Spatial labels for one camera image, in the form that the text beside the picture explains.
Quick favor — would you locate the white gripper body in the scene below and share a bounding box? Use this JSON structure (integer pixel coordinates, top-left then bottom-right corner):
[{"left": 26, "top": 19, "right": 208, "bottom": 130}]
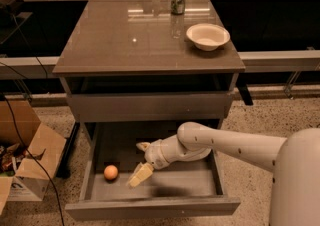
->
[{"left": 144, "top": 139, "right": 173, "bottom": 170}]

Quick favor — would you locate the orange fruit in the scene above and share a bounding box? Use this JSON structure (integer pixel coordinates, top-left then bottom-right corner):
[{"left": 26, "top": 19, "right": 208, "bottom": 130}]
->
[{"left": 104, "top": 165, "right": 118, "bottom": 181}]

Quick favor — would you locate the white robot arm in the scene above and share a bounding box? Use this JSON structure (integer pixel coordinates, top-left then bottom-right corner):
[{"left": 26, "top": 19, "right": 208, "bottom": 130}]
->
[{"left": 127, "top": 122, "right": 320, "bottom": 226}]

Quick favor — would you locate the open grey middle drawer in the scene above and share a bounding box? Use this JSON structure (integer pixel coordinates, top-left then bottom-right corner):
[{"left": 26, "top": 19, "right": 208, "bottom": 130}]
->
[{"left": 65, "top": 121, "right": 240, "bottom": 221}]

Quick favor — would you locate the grey top drawer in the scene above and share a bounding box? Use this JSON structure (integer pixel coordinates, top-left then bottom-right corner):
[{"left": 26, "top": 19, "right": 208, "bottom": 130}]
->
[{"left": 67, "top": 92, "right": 233, "bottom": 122}]

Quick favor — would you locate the grey drawer cabinet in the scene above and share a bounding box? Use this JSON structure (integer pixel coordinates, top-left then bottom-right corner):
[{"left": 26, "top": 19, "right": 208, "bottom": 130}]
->
[{"left": 53, "top": 0, "right": 245, "bottom": 138}]

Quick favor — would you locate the cardboard box with items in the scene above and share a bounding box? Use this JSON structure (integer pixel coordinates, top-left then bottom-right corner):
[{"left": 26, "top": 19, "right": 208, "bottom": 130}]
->
[{"left": 0, "top": 101, "right": 66, "bottom": 214}]

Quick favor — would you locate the white paper bowl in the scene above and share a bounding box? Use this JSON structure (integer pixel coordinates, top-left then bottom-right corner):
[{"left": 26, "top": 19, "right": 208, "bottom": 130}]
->
[{"left": 186, "top": 23, "right": 230, "bottom": 51}]

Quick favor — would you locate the black object upper left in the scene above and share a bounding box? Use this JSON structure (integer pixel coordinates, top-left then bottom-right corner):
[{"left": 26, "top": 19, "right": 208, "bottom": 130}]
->
[{"left": 0, "top": 0, "right": 24, "bottom": 24}]

